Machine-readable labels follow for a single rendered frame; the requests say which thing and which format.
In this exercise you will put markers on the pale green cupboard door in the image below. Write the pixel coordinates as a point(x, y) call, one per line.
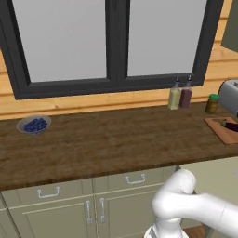
point(52, 218)
point(127, 214)

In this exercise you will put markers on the pale green drawer front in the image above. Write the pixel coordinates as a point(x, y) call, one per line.
point(46, 193)
point(133, 179)

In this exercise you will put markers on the dark framed window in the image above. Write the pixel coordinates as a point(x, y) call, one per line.
point(117, 43)

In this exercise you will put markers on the silver toaster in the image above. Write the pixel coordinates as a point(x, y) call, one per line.
point(231, 94)

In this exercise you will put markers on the grey bowl of blueberries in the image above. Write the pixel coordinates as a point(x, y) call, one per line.
point(34, 125)

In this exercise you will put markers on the green lidded jar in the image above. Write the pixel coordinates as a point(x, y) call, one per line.
point(212, 103)

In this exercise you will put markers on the dark purple vinegar bottle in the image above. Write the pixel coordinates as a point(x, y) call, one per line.
point(185, 97)

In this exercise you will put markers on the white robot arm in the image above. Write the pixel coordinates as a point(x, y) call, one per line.
point(182, 204)

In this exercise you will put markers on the yellow oil bottle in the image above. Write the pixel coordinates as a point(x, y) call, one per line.
point(174, 97)

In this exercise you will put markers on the purple eggplant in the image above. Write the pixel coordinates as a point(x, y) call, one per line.
point(231, 125)

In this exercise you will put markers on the grey green wall cupboard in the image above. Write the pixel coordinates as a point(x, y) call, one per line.
point(230, 24)

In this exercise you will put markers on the wooden cutting board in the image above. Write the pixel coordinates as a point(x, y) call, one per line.
point(224, 130)

